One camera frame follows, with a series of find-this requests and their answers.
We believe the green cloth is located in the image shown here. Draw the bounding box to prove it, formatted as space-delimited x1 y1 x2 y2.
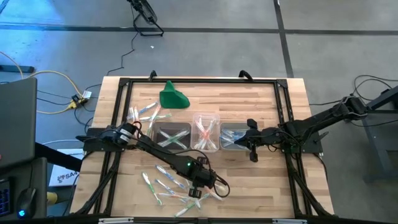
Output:
159 80 191 110

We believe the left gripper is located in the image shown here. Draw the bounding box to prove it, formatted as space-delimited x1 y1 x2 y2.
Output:
188 156 208 199

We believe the black side desk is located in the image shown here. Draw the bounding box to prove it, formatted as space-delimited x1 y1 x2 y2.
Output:
0 141 83 218

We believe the black table frame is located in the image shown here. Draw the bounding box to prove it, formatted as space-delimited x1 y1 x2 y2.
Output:
73 76 336 218

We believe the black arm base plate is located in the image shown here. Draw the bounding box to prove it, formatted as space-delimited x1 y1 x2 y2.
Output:
81 127 129 153
278 128 324 154

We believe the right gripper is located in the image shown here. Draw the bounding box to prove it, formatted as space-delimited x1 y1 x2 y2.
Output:
234 118 272 164

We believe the black floor cable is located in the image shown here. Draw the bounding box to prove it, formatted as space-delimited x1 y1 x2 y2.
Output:
346 73 398 126

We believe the dark metal table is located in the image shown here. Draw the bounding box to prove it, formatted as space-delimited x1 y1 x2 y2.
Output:
343 85 398 184

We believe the dark grey plastic bin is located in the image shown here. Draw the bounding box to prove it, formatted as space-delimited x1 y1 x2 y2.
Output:
151 121 192 151

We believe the blue toothbrush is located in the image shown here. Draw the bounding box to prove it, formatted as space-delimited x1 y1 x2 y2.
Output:
155 164 187 190
138 101 159 114
223 129 249 139
221 136 249 149
154 179 175 194
221 129 246 141

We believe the black computer mouse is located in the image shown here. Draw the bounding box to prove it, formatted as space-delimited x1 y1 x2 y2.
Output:
16 187 37 218

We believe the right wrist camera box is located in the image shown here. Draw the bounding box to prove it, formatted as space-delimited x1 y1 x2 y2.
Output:
264 126 283 141

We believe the black flat floor bar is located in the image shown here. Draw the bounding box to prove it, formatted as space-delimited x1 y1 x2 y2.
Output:
0 65 35 73

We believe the cream floor cable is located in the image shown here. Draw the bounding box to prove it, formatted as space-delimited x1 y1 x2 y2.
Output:
0 51 83 114

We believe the black fan cable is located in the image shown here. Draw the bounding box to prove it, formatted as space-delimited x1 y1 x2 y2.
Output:
107 30 139 77

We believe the frosted plastic bin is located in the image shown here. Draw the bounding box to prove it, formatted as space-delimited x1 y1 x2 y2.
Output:
219 122 259 151

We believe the black floor fan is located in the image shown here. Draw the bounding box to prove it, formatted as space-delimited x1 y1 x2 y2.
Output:
126 0 165 37

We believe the white printed box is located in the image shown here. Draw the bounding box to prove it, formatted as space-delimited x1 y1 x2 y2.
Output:
49 148 81 187

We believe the silver metal bracket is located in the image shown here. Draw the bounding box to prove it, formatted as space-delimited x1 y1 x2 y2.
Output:
98 217 134 224
272 218 307 224

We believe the clear plastic bin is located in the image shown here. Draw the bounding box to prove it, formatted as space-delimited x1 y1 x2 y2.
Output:
191 112 221 153

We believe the black keyboard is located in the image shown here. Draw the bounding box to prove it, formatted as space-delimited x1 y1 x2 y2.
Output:
0 179 13 218

